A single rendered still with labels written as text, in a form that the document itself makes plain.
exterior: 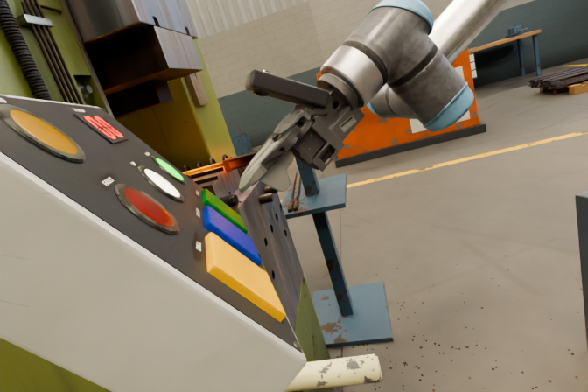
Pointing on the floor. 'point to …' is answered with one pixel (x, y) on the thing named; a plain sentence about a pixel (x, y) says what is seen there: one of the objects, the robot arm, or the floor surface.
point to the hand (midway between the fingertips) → (241, 181)
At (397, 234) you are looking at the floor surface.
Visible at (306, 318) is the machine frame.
